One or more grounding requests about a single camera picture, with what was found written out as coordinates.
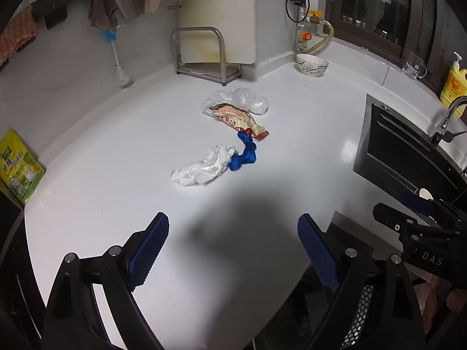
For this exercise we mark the red white snack wrapper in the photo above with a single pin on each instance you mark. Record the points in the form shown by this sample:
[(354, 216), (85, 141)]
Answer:
[(239, 120)]

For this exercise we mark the hanging peeler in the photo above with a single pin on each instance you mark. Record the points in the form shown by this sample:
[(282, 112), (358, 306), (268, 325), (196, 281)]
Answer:
[(174, 5)]

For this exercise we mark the clear plastic bag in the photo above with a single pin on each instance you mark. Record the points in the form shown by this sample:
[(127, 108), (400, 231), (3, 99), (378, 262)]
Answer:
[(242, 98)]

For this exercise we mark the white cutting board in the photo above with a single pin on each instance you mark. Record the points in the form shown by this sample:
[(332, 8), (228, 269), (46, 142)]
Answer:
[(235, 19)]

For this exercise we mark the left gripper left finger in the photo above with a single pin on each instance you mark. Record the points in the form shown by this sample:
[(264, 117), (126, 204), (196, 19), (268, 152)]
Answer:
[(143, 248)]

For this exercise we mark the black mesh trash bin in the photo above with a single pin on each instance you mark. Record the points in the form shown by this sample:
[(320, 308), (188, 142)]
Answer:
[(375, 307)]

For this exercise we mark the black kitchen sink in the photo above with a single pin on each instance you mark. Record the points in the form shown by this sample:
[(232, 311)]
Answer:
[(396, 156)]

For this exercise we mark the blue wrapper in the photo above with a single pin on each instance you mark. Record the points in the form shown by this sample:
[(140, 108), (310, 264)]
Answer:
[(248, 156)]

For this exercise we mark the white tissue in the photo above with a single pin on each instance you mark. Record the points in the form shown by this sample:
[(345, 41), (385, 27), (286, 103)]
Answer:
[(206, 170)]

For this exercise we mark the white bottle brush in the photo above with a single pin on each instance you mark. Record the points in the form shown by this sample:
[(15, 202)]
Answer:
[(123, 78)]

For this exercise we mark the chrome sink faucet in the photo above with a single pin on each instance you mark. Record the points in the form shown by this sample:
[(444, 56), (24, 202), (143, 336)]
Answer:
[(441, 132)]

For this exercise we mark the dark brown hanging rag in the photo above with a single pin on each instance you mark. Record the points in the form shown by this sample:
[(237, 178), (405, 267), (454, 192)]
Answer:
[(102, 14)]

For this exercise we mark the metal cutting board rack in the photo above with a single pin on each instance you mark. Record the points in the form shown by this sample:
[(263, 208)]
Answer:
[(210, 64)]

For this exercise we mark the gas valve with hose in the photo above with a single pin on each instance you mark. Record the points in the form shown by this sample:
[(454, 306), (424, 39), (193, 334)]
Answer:
[(299, 12)]

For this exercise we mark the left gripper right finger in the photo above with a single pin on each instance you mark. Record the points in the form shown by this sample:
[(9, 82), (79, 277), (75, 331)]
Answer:
[(313, 240)]

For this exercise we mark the white patterned ceramic bowl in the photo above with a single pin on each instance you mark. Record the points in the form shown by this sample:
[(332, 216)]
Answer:
[(311, 65)]

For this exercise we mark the yellow dish soap bottle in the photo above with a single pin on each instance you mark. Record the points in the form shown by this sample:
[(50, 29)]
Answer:
[(456, 84)]

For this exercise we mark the dark window frame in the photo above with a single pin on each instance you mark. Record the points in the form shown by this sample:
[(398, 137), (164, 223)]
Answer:
[(432, 30)]

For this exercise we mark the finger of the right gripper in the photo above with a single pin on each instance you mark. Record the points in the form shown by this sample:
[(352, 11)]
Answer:
[(417, 204), (392, 218)]

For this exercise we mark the orange wavy dish cloth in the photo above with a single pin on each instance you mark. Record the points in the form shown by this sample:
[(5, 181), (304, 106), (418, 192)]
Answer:
[(20, 29)]

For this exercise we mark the green yellow detergent pouch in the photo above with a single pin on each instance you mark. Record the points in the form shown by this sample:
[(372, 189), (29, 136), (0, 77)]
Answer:
[(19, 169)]

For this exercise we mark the clear glass mug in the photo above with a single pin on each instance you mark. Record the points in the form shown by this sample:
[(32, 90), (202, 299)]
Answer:
[(414, 66)]

